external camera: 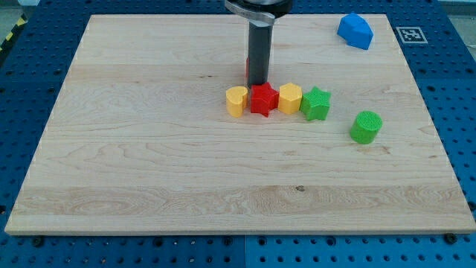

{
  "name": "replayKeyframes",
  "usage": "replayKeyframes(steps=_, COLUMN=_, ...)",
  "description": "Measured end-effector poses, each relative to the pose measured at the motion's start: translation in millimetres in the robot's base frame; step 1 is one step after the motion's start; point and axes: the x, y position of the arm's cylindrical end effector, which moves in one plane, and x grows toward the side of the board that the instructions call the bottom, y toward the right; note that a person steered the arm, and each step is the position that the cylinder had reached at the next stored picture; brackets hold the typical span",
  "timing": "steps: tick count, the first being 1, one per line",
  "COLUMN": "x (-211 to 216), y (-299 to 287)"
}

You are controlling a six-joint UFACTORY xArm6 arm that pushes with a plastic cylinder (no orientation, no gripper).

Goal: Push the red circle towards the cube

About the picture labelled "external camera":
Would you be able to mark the blue moon block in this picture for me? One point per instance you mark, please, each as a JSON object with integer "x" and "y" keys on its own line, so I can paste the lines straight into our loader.
{"x": 356, "y": 31}

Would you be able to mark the yellow hexagon block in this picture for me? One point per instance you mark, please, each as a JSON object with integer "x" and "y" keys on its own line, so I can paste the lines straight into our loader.
{"x": 290, "y": 98}

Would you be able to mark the yellow heart block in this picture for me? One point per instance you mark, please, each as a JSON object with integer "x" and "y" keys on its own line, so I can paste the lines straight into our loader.
{"x": 236, "y": 100}

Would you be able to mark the green cylinder block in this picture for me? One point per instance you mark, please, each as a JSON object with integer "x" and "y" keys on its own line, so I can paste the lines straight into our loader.
{"x": 365, "y": 127}

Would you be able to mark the fiducial marker tag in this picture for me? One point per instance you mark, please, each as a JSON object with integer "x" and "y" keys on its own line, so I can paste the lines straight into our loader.
{"x": 411, "y": 35}

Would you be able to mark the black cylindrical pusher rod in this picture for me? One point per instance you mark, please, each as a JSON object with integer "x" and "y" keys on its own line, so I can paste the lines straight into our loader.
{"x": 259, "y": 49}

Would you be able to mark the green star block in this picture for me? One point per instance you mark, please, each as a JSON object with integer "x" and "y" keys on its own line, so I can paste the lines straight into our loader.
{"x": 315, "y": 104}

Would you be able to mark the wooden board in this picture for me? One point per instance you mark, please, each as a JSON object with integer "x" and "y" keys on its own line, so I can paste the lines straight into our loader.
{"x": 139, "y": 141}

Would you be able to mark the yellow black hazard tape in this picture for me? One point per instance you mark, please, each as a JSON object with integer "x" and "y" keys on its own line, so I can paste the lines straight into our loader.
{"x": 14, "y": 33}

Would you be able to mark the robot arm flange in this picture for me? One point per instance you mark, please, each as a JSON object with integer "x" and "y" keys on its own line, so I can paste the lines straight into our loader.
{"x": 259, "y": 12}

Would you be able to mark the red star block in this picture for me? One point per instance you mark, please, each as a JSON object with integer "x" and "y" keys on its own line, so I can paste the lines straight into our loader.
{"x": 263, "y": 99}

